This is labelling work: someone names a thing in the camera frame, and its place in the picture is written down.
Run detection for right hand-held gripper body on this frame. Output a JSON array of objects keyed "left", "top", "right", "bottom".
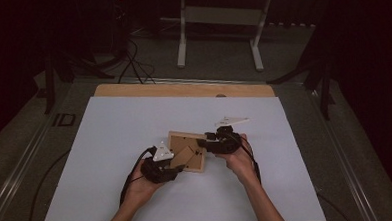
[{"left": 212, "top": 115, "right": 252, "bottom": 155}]

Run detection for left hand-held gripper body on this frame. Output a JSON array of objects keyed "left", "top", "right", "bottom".
[{"left": 138, "top": 139, "right": 176, "bottom": 185}]

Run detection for wooden picture frame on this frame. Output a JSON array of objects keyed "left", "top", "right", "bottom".
[{"left": 166, "top": 129, "right": 210, "bottom": 175}]

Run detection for person's left hand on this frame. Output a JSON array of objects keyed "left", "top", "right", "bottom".
[{"left": 123, "top": 160, "right": 167, "bottom": 210}]

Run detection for person's right hand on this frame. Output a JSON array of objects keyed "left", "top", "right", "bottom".
[{"left": 214, "top": 133, "right": 260, "bottom": 188}]

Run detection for white table mat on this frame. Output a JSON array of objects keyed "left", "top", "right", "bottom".
[{"left": 34, "top": 86, "right": 327, "bottom": 221}]

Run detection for black floor socket plate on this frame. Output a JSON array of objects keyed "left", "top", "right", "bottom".
[{"left": 52, "top": 112, "right": 78, "bottom": 129}]

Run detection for black metal stand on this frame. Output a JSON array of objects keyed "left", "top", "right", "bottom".
[
  {"left": 264, "top": 23, "right": 338, "bottom": 123},
  {"left": 40, "top": 37, "right": 117, "bottom": 115}
]

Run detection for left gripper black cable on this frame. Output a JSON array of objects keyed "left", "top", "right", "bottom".
[{"left": 117, "top": 145, "right": 161, "bottom": 208}]

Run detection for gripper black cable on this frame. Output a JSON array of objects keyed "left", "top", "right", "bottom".
[
  {"left": 117, "top": 145, "right": 161, "bottom": 208},
  {"left": 231, "top": 134, "right": 262, "bottom": 187}
]

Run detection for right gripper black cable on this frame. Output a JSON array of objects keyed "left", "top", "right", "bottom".
[{"left": 231, "top": 134, "right": 262, "bottom": 187}]

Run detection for metal floor rail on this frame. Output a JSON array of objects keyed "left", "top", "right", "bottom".
[
  {"left": 304, "top": 82, "right": 378, "bottom": 221},
  {"left": 71, "top": 67, "right": 304, "bottom": 96},
  {"left": 0, "top": 110, "right": 62, "bottom": 221}
]

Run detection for bundle of black floor cables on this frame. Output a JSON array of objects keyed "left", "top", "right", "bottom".
[{"left": 115, "top": 35, "right": 157, "bottom": 87}]

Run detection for black floor cable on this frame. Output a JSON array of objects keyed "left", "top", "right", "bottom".
[
  {"left": 316, "top": 190, "right": 352, "bottom": 221},
  {"left": 20, "top": 149, "right": 75, "bottom": 221}
]

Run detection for white metal table frame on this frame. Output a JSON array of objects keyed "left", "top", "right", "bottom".
[{"left": 173, "top": 0, "right": 316, "bottom": 75}]

